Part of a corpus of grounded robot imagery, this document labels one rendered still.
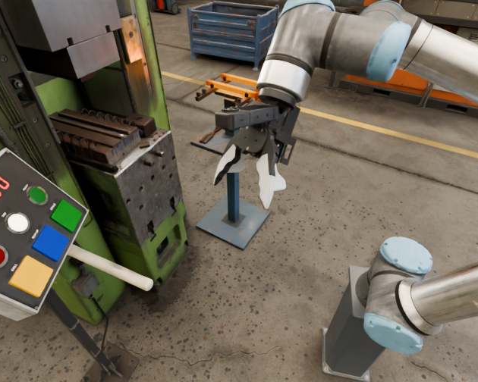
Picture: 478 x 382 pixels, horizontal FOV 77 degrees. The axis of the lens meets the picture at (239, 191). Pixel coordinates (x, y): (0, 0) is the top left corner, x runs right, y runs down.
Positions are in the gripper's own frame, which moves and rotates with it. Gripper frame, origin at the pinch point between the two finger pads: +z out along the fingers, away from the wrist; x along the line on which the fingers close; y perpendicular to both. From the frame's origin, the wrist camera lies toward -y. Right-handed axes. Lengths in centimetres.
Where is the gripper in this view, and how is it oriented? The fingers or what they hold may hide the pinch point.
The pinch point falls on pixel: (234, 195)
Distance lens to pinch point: 55.3
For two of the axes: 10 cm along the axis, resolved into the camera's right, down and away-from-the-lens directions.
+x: -6.3, -2.8, 7.2
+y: 7.0, 1.8, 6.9
